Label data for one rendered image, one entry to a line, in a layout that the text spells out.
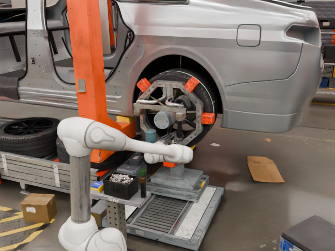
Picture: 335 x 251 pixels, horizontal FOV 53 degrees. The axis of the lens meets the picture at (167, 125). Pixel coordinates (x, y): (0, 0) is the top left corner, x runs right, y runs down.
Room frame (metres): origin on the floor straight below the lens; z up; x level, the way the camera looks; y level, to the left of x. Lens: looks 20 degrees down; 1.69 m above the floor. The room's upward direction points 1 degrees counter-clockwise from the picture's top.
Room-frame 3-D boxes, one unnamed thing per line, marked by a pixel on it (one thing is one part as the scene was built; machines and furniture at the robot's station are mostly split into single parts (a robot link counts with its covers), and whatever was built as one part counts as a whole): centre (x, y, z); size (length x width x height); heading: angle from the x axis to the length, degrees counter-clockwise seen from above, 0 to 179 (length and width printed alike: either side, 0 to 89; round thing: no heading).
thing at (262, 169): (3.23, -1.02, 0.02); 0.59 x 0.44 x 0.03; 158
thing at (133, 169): (2.68, 0.28, 0.26); 0.42 x 0.18 x 0.35; 158
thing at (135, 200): (2.08, 0.35, 0.44); 0.43 x 0.17 x 0.03; 68
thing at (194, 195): (2.76, -0.08, 0.13); 0.50 x 0.36 x 0.10; 68
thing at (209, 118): (2.49, -0.31, 0.85); 0.09 x 0.08 x 0.07; 68
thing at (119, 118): (2.97, 0.38, 0.71); 0.14 x 0.14 x 0.05; 68
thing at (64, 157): (3.04, 0.73, 0.39); 0.66 x 0.66 x 0.24
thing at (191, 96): (2.60, -0.02, 0.85); 0.54 x 0.07 x 0.54; 68
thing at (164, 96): (2.52, 0.12, 1.03); 0.19 x 0.18 x 0.11; 158
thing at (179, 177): (2.76, -0.08, 0.32); 0.40 x 0.30 x 0.28; 68
